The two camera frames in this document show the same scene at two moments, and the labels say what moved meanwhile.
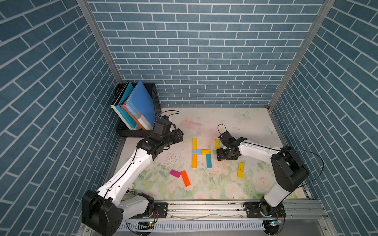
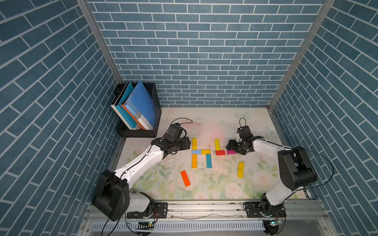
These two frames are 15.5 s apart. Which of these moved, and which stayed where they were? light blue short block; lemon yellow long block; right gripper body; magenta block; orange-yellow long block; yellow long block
Moved: right gripper body; magenta block
Stayed: orange-yellow long block; light blue short block; lemon yellow long block; yellow long block
